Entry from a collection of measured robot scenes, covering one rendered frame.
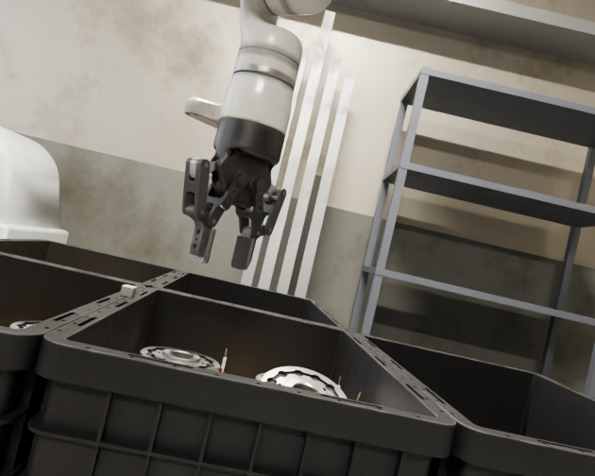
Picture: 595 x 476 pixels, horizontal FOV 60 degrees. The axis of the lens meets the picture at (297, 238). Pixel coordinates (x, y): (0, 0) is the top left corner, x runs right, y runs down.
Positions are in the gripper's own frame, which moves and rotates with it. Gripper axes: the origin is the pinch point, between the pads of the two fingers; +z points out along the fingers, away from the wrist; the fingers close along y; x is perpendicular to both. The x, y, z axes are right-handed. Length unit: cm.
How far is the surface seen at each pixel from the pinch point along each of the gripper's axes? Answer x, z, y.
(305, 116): 116, -64, 140
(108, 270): 57, 11, 23
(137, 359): -13.4, 7.4, -17.8
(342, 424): -23.9, 8.9, -7.8
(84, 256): 61, 9, 19
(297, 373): -7.4, 11.5, 8.7
